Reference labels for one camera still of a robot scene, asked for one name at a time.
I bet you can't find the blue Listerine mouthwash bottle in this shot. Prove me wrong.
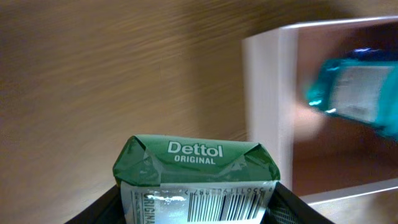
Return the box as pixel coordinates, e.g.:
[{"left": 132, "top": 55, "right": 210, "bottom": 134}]
[{"left": 306, "top": 48, "right": 397, "bottom": 140}]

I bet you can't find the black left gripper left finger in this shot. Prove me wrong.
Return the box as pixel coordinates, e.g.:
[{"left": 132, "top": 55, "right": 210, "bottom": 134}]
[{"left": 66, "top": 185, "right": 124, "bottom": 224}]

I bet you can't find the pink open box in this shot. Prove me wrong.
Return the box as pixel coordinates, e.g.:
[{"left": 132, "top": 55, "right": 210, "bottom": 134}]
[{"left": 241, "top": 16, "right": 398, "bottom": 206}]

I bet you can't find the green Dettol soap bar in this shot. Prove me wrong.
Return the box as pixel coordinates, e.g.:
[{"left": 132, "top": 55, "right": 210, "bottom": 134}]
[{"left": 113, "top": 134, "right": 280, "bottom": 223}]

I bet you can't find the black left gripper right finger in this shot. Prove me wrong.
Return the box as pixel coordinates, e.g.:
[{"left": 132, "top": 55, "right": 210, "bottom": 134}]
[{"left": 264, "top": 182, "right": 334, "bottom": 224}]

